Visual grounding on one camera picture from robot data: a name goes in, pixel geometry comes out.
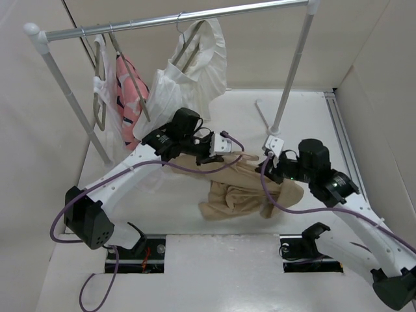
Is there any aluminium rail on table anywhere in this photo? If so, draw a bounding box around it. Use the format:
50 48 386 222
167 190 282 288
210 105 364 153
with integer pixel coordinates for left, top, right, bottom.
324 92 368 202

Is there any beige t shirt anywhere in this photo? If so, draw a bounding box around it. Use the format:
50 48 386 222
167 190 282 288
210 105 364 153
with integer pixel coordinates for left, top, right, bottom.
168 153 305 222

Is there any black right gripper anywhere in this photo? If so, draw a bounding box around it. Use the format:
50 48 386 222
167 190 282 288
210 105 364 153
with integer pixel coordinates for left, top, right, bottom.
256 150 315 184

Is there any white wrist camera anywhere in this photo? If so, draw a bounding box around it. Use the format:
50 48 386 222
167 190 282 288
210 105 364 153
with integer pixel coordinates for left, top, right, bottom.
263 135 284 167
209 133 232 157

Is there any white tank top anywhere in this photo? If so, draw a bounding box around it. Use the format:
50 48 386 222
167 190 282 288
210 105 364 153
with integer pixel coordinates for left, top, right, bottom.
101 43 128 164

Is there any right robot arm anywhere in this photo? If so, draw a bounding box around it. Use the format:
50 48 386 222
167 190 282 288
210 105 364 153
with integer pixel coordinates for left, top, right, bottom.
256 136 415 311

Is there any white pleated blouse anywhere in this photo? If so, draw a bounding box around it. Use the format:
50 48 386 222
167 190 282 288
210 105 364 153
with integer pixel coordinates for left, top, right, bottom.
133 18 227 140

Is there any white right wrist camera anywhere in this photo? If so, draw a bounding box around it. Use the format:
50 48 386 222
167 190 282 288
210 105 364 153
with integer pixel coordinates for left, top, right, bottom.
263 135 284 167

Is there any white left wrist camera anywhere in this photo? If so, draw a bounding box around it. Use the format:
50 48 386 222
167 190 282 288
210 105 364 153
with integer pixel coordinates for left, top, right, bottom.
209 133 232 157

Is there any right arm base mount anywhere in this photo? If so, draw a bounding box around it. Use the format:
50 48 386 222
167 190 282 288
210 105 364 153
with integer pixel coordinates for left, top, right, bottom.
278 222 344 273

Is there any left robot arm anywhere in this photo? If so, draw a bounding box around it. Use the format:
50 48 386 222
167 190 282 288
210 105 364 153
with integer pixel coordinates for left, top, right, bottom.
64 108 232 258

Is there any silver white clothes rack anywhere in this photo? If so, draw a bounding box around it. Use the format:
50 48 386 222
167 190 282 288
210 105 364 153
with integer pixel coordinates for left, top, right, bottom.
23 1 320 165

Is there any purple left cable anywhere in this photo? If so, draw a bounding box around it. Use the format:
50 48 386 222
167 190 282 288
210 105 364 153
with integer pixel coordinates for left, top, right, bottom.
49 130 245 311

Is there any beige wooden hanger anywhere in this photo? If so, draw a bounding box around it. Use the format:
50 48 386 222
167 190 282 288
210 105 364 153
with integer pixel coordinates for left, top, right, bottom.
240 153 259 161

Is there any grey hanger with pink garment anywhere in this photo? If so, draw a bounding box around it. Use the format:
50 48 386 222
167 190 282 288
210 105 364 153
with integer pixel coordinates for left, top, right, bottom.
109 23 151 122

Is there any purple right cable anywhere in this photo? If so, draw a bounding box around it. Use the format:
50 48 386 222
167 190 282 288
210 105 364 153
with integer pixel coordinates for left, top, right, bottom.
260 155 416 254

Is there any grey hanger with blouse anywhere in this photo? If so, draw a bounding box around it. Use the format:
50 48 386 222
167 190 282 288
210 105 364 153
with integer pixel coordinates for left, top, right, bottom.
170 11 207 73

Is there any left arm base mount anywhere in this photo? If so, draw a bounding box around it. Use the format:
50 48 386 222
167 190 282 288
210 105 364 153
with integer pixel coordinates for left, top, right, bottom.
117 222 166 274

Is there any purple cable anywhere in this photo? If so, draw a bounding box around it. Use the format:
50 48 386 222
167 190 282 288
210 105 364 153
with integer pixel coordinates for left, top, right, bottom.
49 130 245 311
260 155 416 254

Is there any pink patterned garment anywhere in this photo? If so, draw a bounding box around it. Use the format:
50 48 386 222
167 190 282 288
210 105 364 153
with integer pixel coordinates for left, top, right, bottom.
116 53 149 151

